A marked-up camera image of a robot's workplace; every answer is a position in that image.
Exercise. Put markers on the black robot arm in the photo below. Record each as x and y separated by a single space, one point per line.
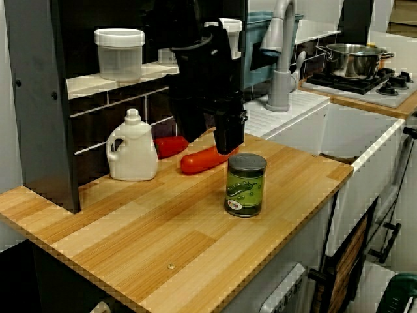
176 19

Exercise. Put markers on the green pea can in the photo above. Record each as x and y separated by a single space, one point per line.
245 186

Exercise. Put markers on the small clear jar white lid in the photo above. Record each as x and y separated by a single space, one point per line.
166 58

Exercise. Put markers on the red toy pepper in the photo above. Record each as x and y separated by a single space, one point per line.
167 146

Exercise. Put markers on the tall clear jar white lid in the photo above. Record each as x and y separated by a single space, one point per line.
234 32

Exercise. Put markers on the grey toy faucet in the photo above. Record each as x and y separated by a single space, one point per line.
281 81

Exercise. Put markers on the dark grey shelf unit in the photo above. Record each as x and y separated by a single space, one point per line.
42 130

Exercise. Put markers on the white detergent bottle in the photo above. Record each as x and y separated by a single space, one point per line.
132 153

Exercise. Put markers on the black metal rod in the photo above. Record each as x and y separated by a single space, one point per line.
402 169

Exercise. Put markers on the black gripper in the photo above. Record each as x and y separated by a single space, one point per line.
202 78

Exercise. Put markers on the toy stove top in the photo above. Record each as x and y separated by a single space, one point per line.
345 85

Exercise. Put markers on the black framed wooden panel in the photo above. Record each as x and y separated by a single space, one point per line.
348 261

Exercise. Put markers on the white toy oven front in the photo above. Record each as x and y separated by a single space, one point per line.
280 290

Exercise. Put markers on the wide clear jar white lid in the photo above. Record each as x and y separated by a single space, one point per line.
119 55

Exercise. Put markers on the black stove knob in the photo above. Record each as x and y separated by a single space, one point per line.
402 81
387 88

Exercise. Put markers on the white toy sink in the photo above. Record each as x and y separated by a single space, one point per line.
358 130

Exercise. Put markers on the steel cooking pot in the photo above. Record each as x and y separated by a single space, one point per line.
352 63

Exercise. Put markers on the orange toy sausage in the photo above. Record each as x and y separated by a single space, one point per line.
198 162

